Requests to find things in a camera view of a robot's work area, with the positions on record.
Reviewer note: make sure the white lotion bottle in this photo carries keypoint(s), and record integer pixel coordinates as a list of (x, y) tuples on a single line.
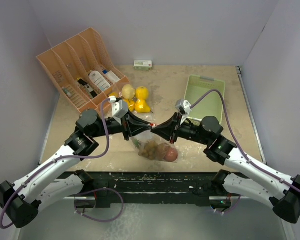
[(99, 81)]

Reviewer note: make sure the clear zip bag yellow food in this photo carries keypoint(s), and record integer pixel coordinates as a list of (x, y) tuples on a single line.
[(145, 116)]

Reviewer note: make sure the clear zip bag brown food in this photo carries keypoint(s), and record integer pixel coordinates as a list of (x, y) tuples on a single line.
[(144, 137)]

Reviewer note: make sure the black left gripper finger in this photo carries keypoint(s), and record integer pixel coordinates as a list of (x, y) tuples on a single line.
[(137, 122), (136, 130)]

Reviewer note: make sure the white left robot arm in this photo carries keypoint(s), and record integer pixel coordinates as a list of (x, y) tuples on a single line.
[(22, 200)]

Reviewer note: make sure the yellow fake pear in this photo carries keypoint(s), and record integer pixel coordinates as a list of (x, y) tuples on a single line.
[(141, 106)]

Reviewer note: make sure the pink plastic file organizer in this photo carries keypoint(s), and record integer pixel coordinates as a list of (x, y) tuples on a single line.
[(76, 58)]

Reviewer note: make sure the small clear vial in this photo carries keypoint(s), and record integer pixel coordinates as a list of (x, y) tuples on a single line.
[(67, 92)]

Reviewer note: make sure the beige fake potato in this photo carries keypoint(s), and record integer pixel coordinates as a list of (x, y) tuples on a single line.
[(128, 92)]

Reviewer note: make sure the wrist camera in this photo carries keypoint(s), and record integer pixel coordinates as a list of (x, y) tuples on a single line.
[(184, 108), (119, 108)]

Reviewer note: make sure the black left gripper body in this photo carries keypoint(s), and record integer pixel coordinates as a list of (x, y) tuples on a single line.
[(113, 127)]

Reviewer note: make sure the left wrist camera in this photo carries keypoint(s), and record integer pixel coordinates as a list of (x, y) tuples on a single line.
[(119, 108)]

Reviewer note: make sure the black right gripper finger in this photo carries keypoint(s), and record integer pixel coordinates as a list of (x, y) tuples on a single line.
[(166, 134), (167, 126)]

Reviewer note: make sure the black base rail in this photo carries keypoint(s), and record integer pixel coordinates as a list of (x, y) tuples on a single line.
[(179, 188)]

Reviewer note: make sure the fake brown grape bunch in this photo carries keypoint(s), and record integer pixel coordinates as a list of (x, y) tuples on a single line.
[(149, 150)]

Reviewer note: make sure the yellow fake food wedge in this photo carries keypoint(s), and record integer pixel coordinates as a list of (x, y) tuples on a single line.
[(113, 94)]

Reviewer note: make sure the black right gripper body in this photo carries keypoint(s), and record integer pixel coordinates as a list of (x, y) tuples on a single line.
[(186, 131)]

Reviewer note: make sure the white blue cap tube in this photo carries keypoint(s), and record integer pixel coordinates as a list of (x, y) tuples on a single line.
[(111, 76)]

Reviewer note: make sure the red fake apple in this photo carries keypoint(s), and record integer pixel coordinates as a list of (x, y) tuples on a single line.
[(171, 155)]

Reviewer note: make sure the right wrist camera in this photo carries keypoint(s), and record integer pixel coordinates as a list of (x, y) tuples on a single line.
[(184, 108)]

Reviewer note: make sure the brown fake kiwi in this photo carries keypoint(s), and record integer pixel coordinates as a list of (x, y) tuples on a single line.
[(161, 150)]

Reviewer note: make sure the black yellow tool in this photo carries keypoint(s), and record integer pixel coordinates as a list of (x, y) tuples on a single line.
[(91, 93)]

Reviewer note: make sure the small green white box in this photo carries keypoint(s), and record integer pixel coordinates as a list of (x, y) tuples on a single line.
[(143, 65)]

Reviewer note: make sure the yellow fake pepper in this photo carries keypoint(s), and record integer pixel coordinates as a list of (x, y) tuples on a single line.
[(130, 104)]

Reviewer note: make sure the green perforated plastic basket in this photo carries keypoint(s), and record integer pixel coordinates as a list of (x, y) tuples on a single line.
[(211, 105)]

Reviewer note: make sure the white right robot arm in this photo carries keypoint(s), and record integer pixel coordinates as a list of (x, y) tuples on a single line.
[(279, 191)]

